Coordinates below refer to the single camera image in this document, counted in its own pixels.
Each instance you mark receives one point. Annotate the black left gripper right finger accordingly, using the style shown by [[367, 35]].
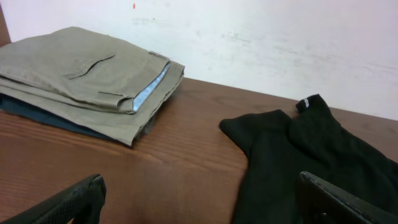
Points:
[[319, 201]]

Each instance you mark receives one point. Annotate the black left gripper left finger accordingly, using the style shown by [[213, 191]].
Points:
[[80, 203]]

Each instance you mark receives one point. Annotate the folded dark blue garment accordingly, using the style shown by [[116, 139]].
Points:
[[23, 109]]

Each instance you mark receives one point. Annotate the folded khaki pants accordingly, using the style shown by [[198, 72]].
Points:
[[94, 80]]

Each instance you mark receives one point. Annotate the black polo shirt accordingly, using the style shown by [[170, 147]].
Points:
[[279, 148]]

